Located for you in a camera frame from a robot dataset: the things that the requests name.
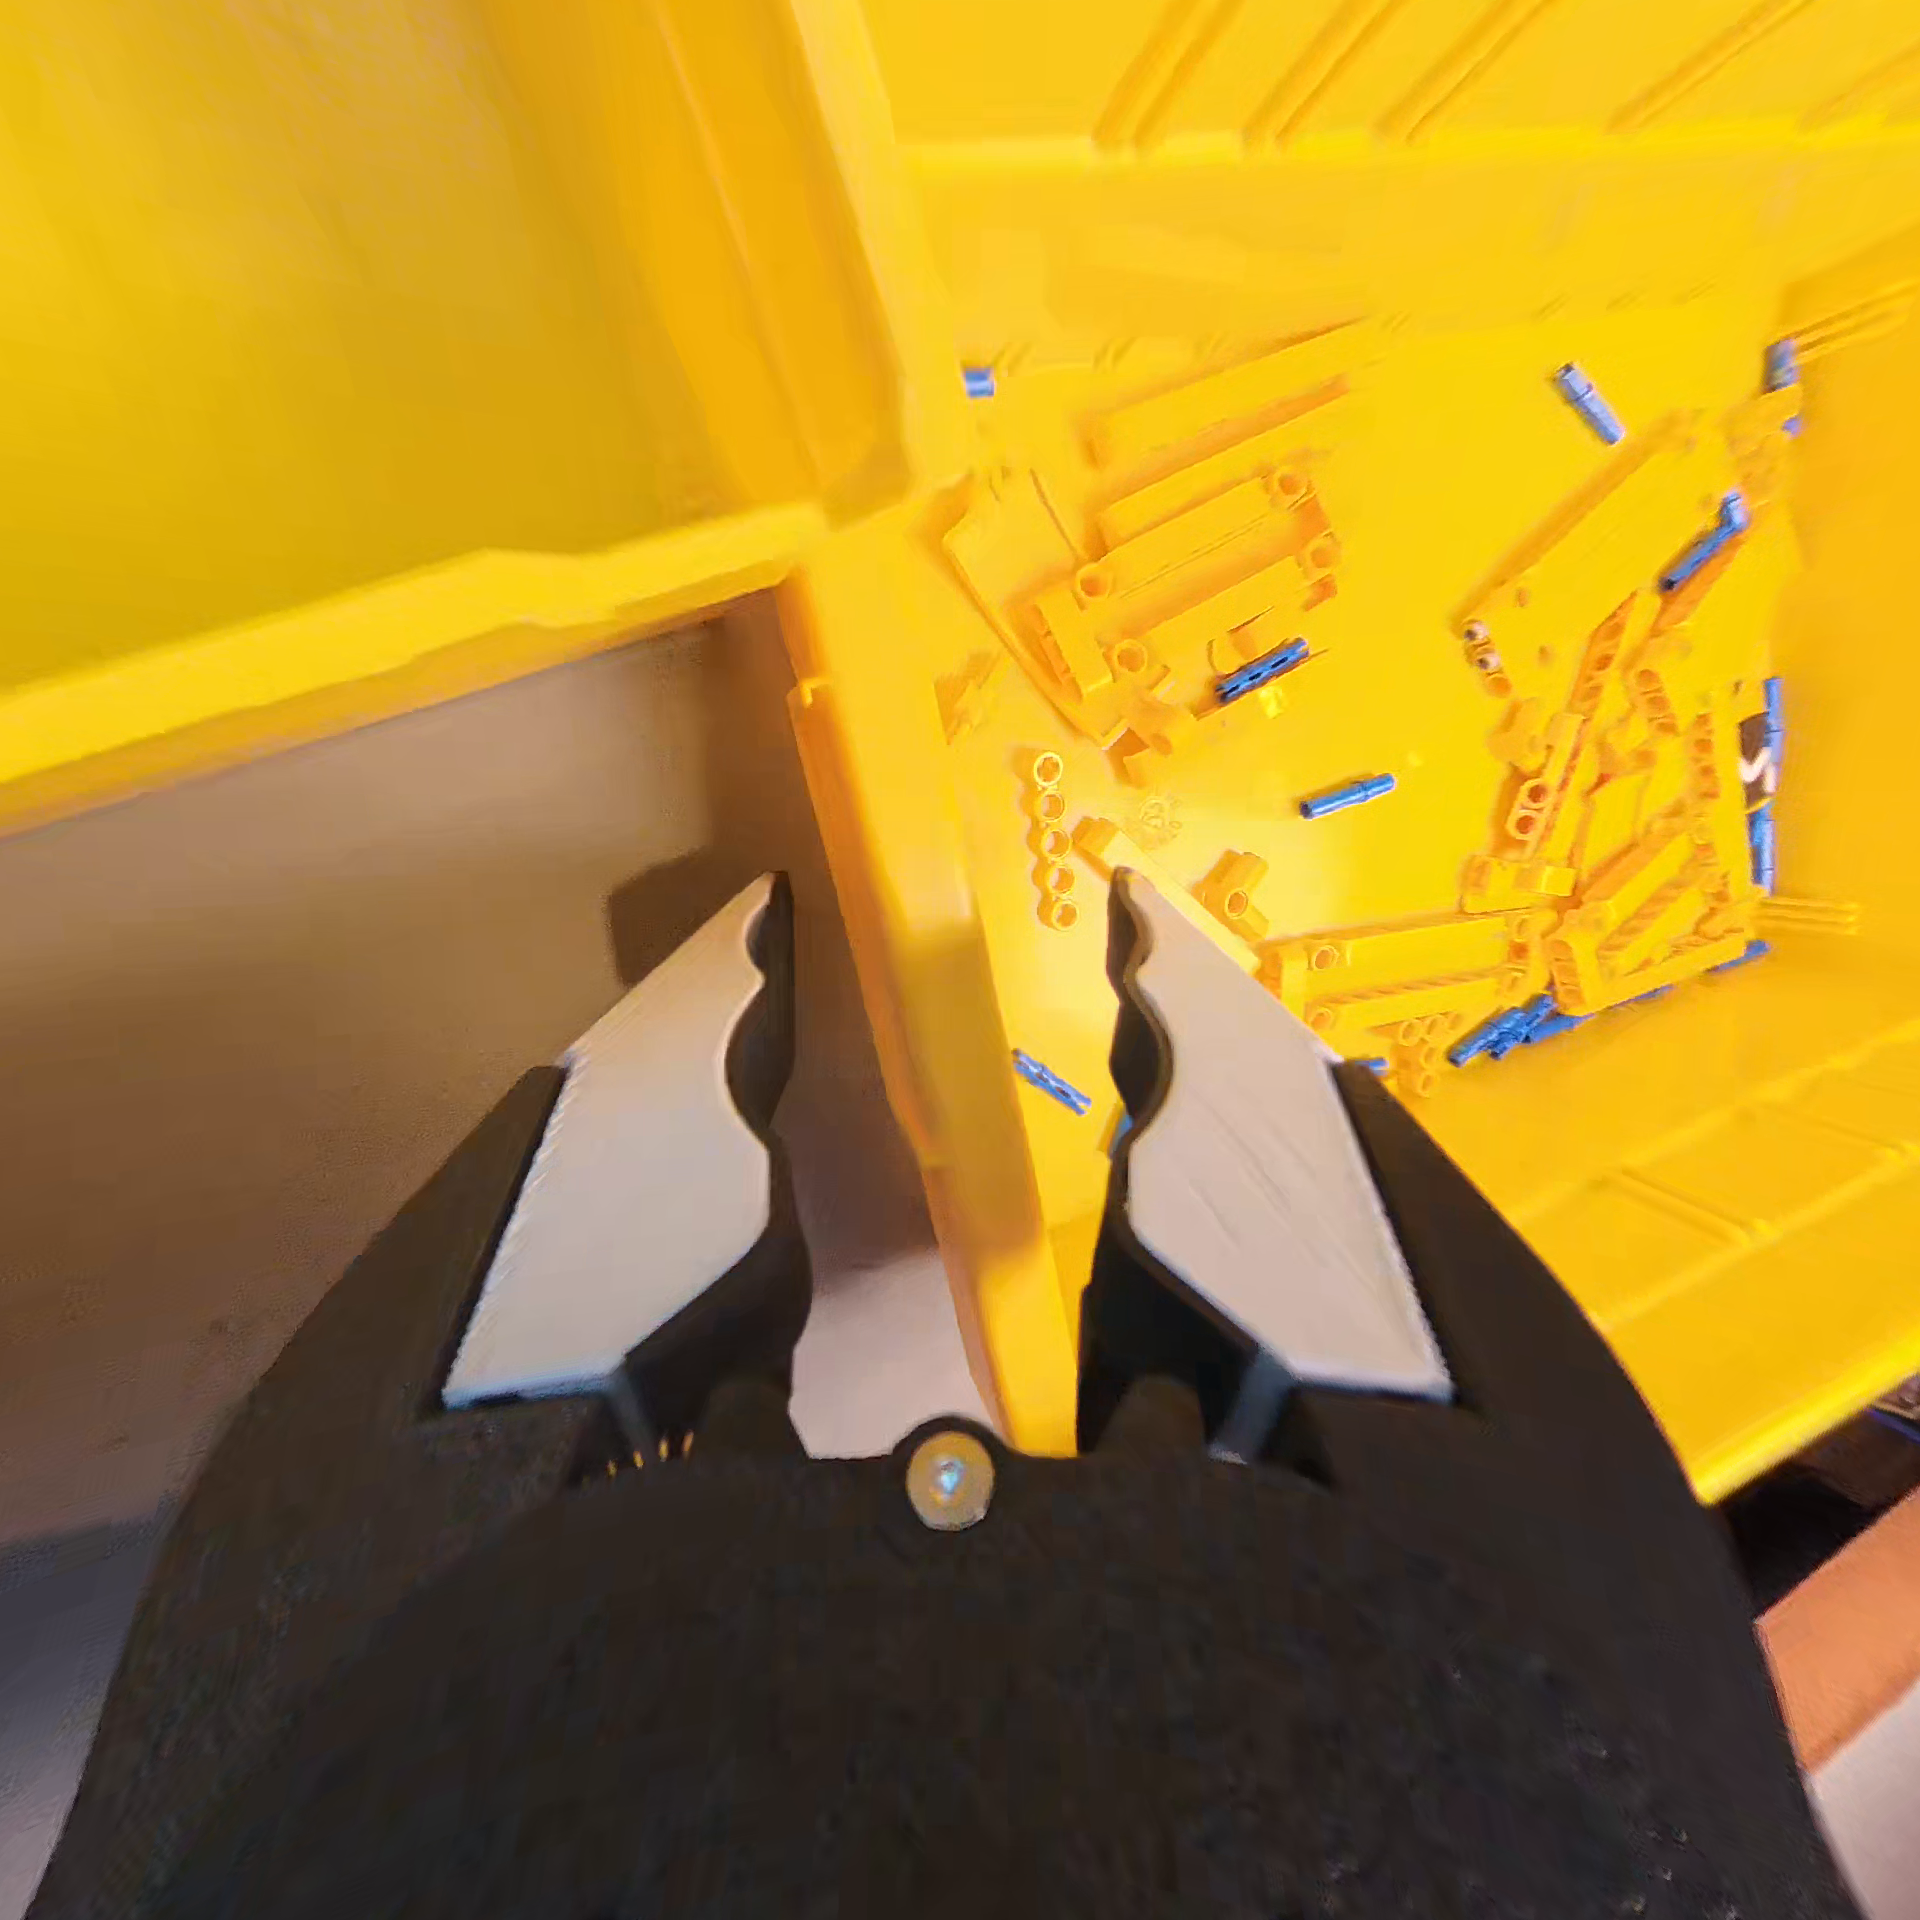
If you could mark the grey desk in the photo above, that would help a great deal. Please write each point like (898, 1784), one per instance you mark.
(300, 1051)

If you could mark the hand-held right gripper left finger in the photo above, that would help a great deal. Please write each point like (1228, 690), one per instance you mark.
(628, 1200)

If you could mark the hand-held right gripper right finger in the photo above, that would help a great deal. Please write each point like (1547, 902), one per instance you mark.
(1276, 1200)

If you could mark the pile of yellow blue parts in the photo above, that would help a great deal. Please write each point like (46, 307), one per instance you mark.
(1346, 799)

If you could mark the yellow plastic bin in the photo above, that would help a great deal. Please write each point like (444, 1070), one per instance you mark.
(1651, 1200)
(300, 376)

